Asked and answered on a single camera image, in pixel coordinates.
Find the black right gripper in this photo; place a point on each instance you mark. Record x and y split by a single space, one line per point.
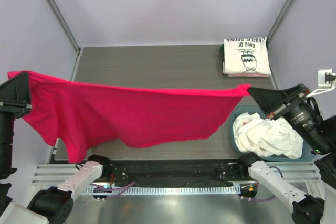
272 99

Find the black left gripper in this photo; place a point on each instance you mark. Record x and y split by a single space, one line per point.
14 94

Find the red t shirt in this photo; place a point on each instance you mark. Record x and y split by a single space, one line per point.
85 115

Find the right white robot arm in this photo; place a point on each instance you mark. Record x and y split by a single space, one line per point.
316 204

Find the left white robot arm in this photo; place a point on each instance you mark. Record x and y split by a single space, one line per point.
55 204

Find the crumpled white t shirt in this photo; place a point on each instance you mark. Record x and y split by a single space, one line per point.
266 137

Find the folded pink t shirt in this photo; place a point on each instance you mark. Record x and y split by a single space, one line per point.
249 75

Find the folded white printed t shirt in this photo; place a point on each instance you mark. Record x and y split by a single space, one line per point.
246 55

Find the blue plastic basket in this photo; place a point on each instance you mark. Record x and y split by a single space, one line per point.
306 153

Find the folded dark green t shirt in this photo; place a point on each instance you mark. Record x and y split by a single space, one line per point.
222 52

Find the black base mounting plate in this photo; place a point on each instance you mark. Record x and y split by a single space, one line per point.
176 173

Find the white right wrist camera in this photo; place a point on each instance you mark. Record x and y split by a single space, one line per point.
326 82

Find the aluminium rail frame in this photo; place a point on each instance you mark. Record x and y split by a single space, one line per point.
292 172

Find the left aluminium corner post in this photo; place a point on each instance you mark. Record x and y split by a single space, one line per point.
60 19

